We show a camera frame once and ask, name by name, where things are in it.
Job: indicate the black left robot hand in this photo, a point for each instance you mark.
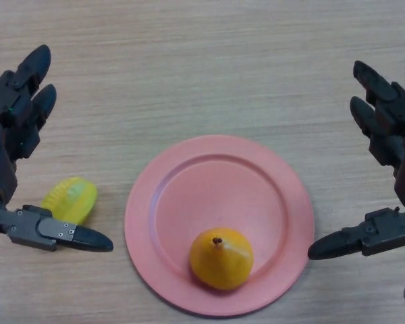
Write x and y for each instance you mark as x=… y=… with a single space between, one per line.
x=0 y=168

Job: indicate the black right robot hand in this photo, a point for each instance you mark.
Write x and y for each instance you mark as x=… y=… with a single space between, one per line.
x=391 y=101

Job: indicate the yellow pear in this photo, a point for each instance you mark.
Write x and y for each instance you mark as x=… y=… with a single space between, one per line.
x=219 y=263

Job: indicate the pink round plate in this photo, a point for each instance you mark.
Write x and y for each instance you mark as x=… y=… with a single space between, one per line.
x=219 y=195

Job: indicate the yellow starfruit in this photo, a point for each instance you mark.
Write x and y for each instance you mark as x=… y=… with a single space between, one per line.
x=72 y=197

